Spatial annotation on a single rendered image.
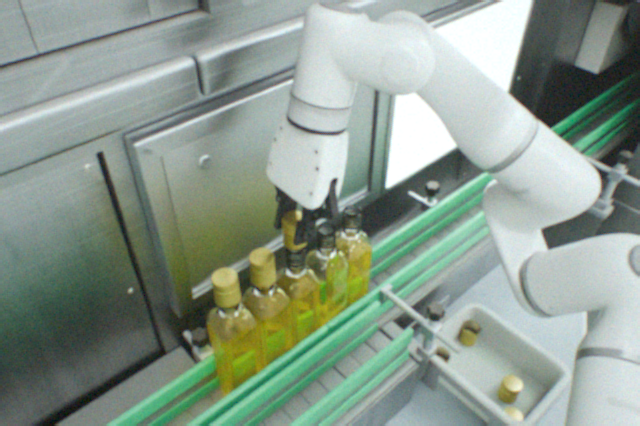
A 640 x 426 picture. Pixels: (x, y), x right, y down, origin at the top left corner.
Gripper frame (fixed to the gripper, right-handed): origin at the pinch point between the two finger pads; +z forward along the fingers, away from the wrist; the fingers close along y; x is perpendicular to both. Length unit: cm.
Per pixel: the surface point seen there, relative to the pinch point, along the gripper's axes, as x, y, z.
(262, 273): -5.7, 1.4, 5.8
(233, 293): -10.3, 1.5, 7.3
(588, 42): 111, -14, -18
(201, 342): -10.2, -4.2, 21.4
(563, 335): 59, 26, 30
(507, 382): 36, 26, 29
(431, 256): 34.3, 3.9, 15.1
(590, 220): 111, 8, 26
